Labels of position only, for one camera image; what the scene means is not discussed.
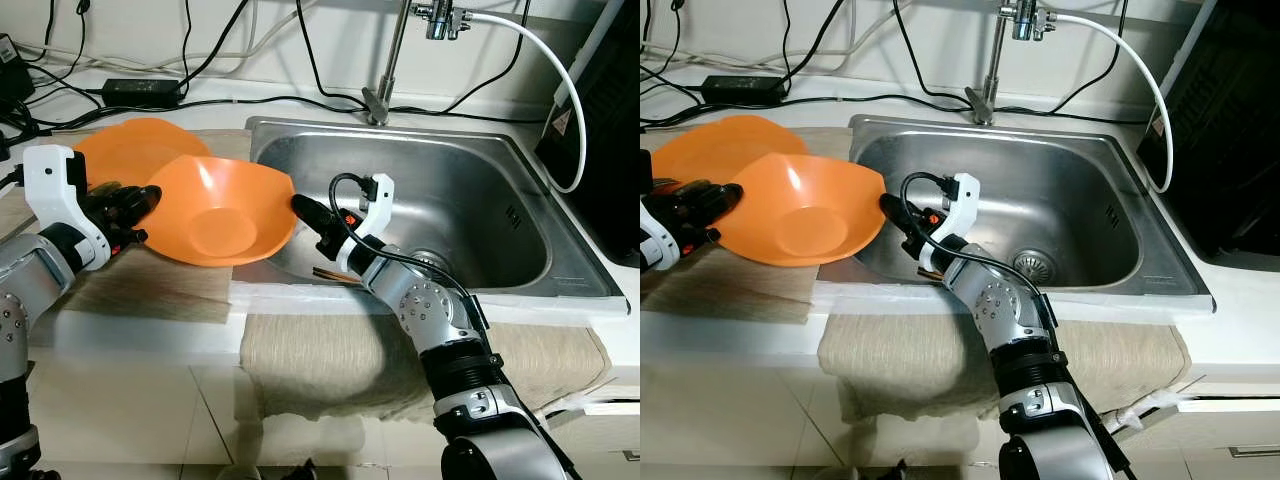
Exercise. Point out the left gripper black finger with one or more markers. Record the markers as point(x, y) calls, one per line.
point(718, 194)
point(716, 218)
point(135, 195)
point(132, 218)

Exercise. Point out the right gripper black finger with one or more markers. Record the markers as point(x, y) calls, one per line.
point(315, 215)
point(902, 215)

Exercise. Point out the orange plastic plate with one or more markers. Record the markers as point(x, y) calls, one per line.
point(720, 140)
point(130, 145)

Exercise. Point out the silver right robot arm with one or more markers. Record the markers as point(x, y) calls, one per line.
point(430, 305)
point(1010, 305)

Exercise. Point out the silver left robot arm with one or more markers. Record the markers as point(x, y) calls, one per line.
point(20, 330)

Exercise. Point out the cream kitchen base cabinet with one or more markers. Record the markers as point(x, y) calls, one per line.
point(120, 410)
point(720, 410)

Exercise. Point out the black countertop appliance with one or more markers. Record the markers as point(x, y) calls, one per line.
point(1230, 150)
point(610, 150)

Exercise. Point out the black power adapter brick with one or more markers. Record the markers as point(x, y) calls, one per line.
point(140, 92)
point(740, 90)

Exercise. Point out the stainless steel sink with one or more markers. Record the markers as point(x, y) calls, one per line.
point(450, 200)
point(1050, 190)

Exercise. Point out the black battery charger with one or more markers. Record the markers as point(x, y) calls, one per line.
point(10, 75)

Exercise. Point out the white corrugated tube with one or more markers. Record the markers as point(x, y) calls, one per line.
point(590, 400)
point(1150, 410)

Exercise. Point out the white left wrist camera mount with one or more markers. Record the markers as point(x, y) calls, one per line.
point(50, 175)
point(665, 250)

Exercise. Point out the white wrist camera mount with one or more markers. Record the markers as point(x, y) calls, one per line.
point(50, 175)
point(665, 250)
point(967, 195)
point(380, 200)

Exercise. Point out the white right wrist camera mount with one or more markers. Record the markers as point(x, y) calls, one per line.
point(967, 195)
point(380, 200)

